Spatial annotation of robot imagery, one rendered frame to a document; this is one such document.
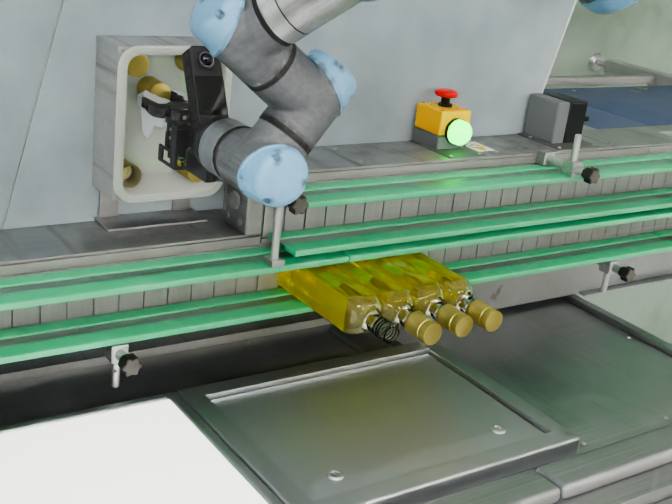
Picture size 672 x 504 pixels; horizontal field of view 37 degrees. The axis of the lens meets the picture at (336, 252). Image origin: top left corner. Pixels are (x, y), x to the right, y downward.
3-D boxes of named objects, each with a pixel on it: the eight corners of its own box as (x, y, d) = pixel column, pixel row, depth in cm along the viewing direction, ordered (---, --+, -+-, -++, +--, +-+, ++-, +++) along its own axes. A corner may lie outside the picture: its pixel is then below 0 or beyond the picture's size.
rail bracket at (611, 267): (566, 277, 201) (618, 304, 191) (573, 245, 199) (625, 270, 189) (580, 275, 203) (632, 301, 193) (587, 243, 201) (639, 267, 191)
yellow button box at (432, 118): (410, 139, 182) (436, 150, 176) (415, 98, 179) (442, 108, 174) (439, 137, 186) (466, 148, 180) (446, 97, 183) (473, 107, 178)
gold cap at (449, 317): (434, 327, 149) (453, 340, 145) (438, 305, 147) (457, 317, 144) (452, 324, 151) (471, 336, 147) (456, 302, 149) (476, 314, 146)
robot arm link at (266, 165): (327, 168, 122) (284, 224, 121) (280, 143, 130) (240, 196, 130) (287, 131, 117) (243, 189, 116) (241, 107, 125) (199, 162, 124)
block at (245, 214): (219, 222, 158) (241, 237, 152) (224, 163, 154) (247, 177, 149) (240, 219, 160) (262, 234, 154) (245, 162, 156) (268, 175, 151)
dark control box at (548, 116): (520, 132, 197) (551, 144, 191) (527, 92, 195) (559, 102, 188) (550, 131, 202) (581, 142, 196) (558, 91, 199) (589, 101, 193)
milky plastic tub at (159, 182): (91, 186, 150) (114, 205, 143) (96, 34, 142) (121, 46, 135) (197, 178, 160) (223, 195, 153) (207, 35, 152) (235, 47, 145)
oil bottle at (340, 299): (275, 285, 160) (353, 341, 144) (279, 251, 158) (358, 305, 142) (305, 281, 163) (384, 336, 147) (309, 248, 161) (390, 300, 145)
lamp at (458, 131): (442, 143, 177) (453, 148, 174) (446, 118, 175) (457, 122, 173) (462, 142, 179) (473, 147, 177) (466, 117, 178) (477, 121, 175)
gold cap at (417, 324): (401, 333, 145) (420, 346, 142) (408, 310, 144) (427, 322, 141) (419, 333, 147) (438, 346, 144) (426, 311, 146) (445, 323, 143)
